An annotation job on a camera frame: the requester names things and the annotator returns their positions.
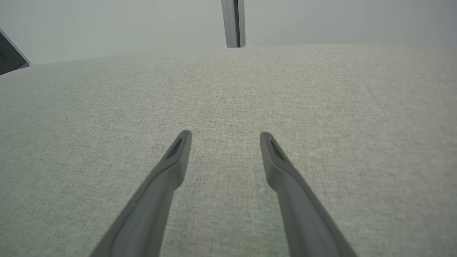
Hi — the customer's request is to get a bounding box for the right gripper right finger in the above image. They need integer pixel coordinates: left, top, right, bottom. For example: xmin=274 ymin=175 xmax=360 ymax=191
xmin=260 ymin=132 xmax=358 ymax=257

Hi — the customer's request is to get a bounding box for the dark panel grey frame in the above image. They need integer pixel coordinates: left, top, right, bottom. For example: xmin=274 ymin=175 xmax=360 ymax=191
xmin=0 ymin=28 xmax=36 ymax=76

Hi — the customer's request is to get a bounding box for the grey partition post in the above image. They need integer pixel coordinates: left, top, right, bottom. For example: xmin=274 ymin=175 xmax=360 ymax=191
xmin=221 ymin=0 xmax=246 ymax=48

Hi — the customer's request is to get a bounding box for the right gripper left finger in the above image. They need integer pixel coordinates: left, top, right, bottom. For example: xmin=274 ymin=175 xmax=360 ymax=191
xmin=89 ymin=130 xmax=192 ymax=257

